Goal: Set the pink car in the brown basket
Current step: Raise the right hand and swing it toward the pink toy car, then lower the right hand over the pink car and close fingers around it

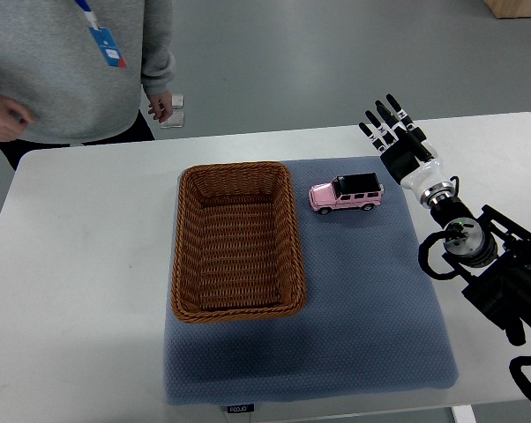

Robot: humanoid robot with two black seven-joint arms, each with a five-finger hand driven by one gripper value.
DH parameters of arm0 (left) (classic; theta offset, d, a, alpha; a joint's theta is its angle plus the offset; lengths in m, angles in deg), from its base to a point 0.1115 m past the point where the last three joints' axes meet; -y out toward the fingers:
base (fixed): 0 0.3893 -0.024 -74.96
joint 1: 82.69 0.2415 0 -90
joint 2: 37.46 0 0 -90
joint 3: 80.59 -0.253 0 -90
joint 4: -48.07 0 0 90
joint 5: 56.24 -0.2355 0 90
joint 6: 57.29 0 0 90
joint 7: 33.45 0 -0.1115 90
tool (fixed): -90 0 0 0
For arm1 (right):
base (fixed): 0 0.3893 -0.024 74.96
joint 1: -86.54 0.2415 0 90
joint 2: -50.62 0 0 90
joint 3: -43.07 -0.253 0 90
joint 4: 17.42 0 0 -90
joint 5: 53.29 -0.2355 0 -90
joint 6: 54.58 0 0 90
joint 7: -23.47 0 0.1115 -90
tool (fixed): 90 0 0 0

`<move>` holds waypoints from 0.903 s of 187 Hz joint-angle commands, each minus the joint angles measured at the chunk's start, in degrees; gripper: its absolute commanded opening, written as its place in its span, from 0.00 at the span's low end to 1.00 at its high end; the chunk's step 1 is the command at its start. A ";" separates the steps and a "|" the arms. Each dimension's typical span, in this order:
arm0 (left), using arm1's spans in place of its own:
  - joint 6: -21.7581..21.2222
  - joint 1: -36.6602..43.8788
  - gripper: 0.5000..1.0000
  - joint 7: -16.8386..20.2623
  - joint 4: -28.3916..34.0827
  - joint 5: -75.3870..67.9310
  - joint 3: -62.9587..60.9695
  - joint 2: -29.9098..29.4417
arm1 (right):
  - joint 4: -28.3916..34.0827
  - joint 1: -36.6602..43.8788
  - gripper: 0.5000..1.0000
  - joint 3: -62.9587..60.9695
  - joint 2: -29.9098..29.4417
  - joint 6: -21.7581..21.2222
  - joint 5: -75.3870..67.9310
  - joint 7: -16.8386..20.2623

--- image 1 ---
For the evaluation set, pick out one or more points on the blue id badge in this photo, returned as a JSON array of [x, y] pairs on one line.
[[103, 38]]

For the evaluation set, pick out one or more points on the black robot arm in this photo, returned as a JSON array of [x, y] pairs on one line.
[[490, 252]]

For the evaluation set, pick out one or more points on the person left hand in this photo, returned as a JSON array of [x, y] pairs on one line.
[[160, 106]]

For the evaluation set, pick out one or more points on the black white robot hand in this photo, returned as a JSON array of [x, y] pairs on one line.
[[409, 161]]

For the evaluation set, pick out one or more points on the pink toy car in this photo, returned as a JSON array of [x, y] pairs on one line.
[[346, 192]]

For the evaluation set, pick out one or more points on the blue grey foam mat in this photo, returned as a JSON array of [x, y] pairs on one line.
[[371, 322]]

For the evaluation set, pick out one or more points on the person right hand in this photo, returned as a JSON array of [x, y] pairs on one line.
[[14, 119]]

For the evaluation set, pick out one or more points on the brown wicker basket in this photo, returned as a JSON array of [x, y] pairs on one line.
[[238, 253]]

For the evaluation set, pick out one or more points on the person in grey sweatshirt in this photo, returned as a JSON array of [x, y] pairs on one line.
[[49, 63]]

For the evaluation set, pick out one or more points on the wooden box corner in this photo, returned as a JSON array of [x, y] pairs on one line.
[[510, 9]]

